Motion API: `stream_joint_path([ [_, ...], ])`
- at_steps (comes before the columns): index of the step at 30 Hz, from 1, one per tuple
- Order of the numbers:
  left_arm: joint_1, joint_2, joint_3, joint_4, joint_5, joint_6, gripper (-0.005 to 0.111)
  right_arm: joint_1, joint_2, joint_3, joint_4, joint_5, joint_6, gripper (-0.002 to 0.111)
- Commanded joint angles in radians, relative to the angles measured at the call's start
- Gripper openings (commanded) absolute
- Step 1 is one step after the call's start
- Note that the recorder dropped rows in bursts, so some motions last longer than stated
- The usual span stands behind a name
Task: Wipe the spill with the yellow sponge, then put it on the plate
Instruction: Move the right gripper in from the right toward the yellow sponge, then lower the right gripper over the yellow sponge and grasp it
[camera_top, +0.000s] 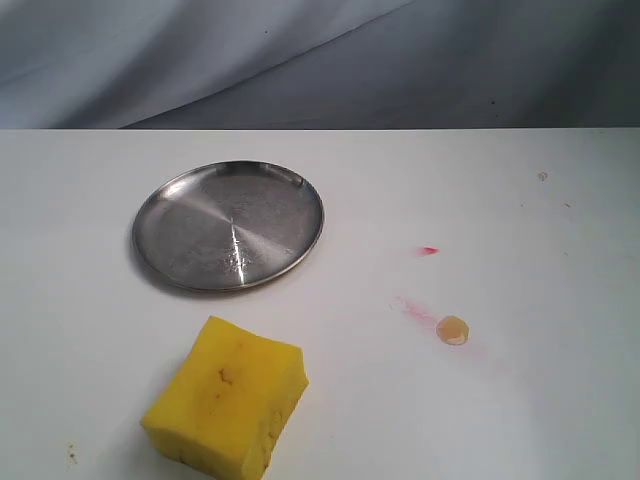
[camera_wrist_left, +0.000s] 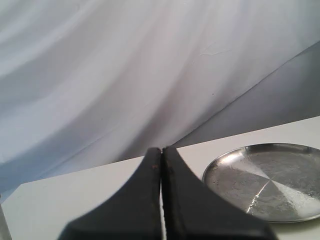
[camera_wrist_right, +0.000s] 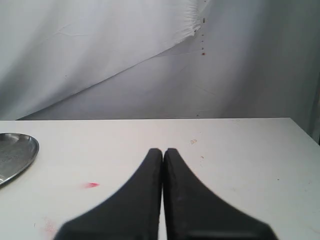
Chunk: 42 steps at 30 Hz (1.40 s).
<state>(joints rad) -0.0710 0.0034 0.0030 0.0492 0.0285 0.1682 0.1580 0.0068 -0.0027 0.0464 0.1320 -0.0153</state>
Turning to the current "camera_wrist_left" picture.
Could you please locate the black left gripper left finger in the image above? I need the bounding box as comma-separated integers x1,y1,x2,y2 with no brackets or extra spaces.
59,147,163,240

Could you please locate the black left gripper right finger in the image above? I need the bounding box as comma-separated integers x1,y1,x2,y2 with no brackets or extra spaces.
161,147,275,240

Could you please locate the round steel plate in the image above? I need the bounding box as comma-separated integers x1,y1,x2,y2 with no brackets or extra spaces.
202,143,320,223

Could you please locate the white backdrop cloth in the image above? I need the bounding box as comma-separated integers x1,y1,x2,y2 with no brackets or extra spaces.
0,0,320,192

